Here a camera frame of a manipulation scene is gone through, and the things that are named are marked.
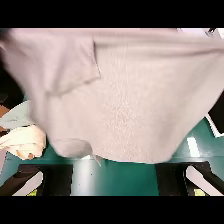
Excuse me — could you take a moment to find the cream garment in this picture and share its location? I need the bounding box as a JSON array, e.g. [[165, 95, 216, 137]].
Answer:
[[0, 124, 48, 160]]

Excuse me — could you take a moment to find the pale pink T-shirt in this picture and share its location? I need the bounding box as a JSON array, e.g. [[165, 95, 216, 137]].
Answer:
[[0, 28, 224, 165]]

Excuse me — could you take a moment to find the pale green garment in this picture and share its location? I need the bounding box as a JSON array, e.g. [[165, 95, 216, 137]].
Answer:
[[0, 99, 36, 130]]

